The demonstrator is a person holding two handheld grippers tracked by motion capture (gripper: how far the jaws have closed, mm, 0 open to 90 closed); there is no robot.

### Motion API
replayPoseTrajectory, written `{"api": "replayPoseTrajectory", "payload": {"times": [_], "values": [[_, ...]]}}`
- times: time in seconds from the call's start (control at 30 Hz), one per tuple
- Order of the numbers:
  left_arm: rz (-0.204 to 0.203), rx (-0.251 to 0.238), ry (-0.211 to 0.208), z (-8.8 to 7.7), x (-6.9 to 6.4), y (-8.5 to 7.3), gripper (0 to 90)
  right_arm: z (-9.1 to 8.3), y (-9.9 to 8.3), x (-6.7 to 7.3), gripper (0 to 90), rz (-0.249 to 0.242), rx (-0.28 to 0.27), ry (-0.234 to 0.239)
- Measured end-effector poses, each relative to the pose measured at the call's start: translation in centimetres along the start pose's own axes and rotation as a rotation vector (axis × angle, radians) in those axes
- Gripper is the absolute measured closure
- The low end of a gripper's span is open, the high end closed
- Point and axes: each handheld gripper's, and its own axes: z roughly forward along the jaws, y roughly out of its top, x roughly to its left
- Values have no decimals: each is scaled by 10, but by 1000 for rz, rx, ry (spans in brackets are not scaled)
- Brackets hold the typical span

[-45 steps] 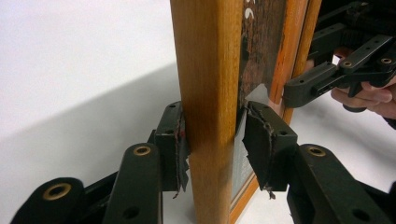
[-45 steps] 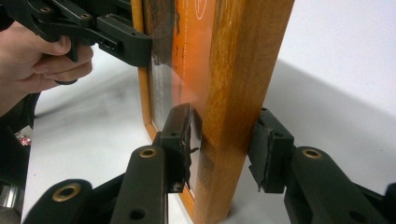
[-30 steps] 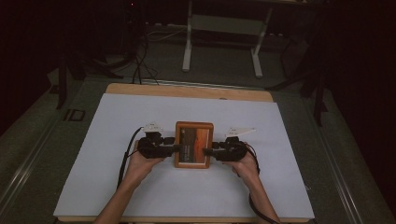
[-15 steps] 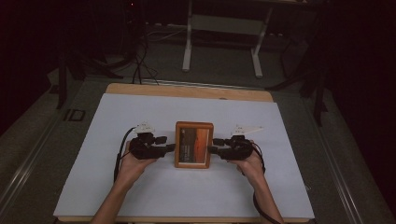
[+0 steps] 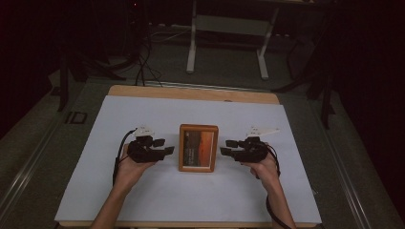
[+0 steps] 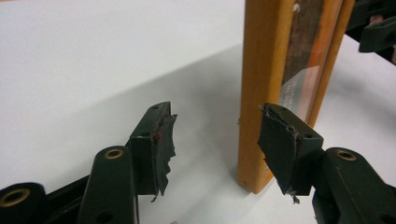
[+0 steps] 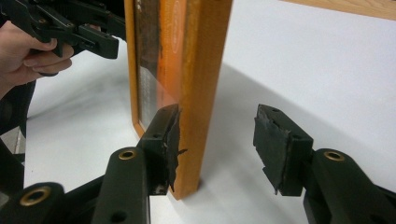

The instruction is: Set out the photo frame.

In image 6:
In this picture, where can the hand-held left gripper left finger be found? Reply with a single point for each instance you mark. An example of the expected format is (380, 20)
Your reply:
(152, 149)

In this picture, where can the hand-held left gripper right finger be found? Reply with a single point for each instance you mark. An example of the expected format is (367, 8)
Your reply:
(286, 149)

